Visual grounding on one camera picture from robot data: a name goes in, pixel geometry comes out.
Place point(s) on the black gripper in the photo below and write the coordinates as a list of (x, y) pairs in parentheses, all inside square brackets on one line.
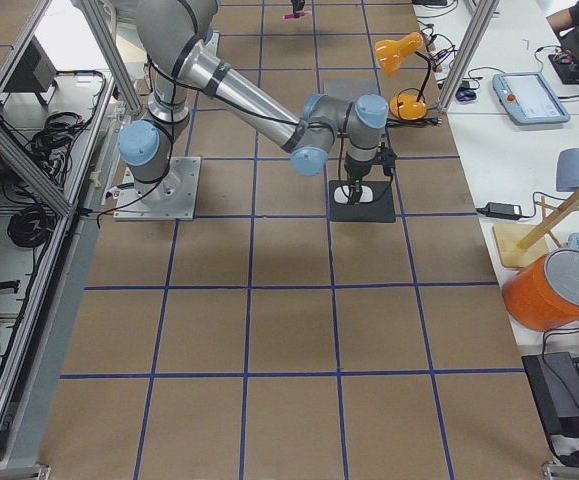
[(355, 173)]

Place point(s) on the black power adapter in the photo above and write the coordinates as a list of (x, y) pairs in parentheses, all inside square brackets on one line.
[(503, 211)]

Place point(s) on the white computer mouse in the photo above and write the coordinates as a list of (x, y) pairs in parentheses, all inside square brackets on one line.
[(341, 195)]

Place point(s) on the aluminium frame post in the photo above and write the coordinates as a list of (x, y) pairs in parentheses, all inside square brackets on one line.
[(473, 35)]

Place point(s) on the pink pen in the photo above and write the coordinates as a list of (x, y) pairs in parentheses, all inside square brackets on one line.
[(301, 14)]

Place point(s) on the black mousepad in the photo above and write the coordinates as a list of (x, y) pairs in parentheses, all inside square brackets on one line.
[(380, 210)]

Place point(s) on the orange cylindrical container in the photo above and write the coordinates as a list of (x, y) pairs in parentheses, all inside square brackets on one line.
[(531, 296)]

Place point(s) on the grey blue pouch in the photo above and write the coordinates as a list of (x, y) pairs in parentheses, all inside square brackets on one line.
[(567, 170)]

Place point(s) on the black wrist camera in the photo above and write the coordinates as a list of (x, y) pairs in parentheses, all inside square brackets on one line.
[(386, 158)]

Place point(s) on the wooden stand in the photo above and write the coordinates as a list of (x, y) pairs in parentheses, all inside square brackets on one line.
[(519, 245)]

